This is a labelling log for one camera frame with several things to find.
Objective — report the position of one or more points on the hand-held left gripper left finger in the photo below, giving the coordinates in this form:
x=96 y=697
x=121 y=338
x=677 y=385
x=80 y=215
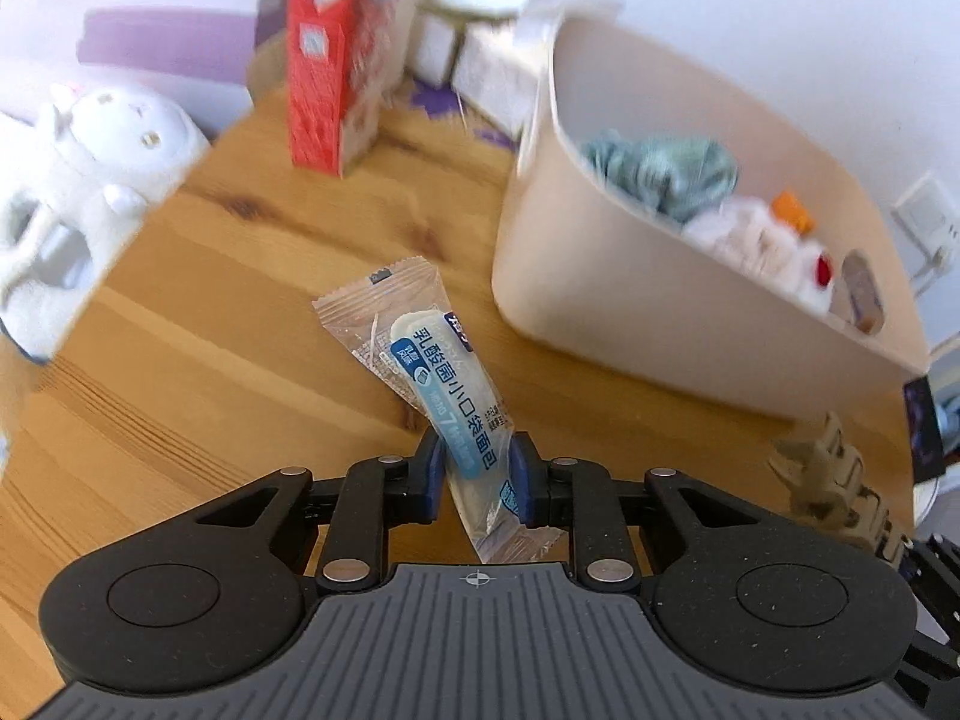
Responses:
x=431 y=480

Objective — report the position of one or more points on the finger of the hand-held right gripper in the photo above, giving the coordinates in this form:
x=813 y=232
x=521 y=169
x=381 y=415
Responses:
x=937 y=577

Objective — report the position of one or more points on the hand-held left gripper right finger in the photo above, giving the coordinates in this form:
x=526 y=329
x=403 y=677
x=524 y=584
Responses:
x=525 y=484

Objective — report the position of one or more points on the clear bread packet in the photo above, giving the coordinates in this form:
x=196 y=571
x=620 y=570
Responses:
x=442 y=375

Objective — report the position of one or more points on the taupe hair claw clip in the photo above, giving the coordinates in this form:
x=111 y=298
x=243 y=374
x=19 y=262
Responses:
x=832 y=480

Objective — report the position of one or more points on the beige plastic storage basket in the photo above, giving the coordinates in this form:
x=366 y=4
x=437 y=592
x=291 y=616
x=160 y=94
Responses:
x=615 y=292

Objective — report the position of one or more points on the white cat plush toy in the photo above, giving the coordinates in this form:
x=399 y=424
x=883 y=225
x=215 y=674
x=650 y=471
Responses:
x=750 y=247

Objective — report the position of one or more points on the green scrunchie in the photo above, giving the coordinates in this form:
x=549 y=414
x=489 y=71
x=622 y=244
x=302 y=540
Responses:
x=660 y=169

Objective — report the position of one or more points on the orange bottle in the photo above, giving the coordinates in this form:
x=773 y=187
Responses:
x=793 y=211

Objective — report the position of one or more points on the wooden desktop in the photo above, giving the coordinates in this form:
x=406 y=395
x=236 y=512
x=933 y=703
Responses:
x=225 y=390

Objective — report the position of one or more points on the black stool with purple print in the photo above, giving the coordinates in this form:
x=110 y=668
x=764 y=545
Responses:
x=926 y=427

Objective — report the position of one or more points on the red carton box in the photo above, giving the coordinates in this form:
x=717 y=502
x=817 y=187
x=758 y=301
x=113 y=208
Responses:
x=330 y=75

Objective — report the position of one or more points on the open cardboard boxes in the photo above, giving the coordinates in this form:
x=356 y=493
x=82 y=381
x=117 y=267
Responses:
x=472 y=52

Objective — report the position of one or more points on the white plush sheep toy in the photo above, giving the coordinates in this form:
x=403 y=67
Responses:
x=105 y=165

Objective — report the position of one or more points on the purple and white board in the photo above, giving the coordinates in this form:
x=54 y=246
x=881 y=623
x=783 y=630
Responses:
x=150 y=37

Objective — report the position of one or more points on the white wall socket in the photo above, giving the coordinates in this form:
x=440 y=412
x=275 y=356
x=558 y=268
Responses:
x=930 y=214

